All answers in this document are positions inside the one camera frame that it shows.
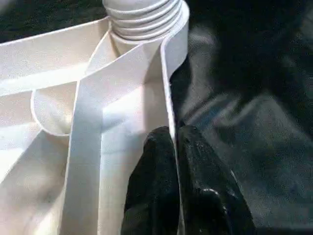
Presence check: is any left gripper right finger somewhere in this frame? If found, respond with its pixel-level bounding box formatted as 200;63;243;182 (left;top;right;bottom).
176;124;255;235

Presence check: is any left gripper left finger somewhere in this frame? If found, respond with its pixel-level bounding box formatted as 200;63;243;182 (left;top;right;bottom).
123;125;182;235

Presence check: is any white plastic table top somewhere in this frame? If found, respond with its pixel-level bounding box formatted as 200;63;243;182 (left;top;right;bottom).
0;4;191;235

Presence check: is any white plastic table leg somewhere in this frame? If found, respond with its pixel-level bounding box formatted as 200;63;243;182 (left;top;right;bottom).
101;0;184;42

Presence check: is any black plastic mat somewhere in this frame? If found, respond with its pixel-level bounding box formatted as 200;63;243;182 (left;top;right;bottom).
0;0;313;235

